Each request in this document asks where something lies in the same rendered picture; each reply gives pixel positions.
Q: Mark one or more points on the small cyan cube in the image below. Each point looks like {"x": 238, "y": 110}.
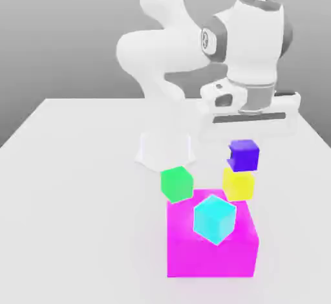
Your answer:
{"x": 214, "y": 218}

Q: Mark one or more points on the small yellow cube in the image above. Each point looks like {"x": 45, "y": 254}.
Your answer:
{"x": 238, "y": 185}

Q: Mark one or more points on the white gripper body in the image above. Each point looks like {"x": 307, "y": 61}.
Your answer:
{"x": 248, "y": 118}

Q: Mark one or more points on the small purple cube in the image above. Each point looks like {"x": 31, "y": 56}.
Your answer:
{"x": 245, "y": 155}

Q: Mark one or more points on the small green cube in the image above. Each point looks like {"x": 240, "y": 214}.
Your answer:
{"x": 177, "y": 183}

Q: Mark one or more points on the large magenta box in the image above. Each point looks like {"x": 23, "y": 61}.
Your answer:
{"x": 207, "y": 257}

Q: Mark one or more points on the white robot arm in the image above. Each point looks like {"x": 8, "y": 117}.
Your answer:
{"x": 144, "y": 50}

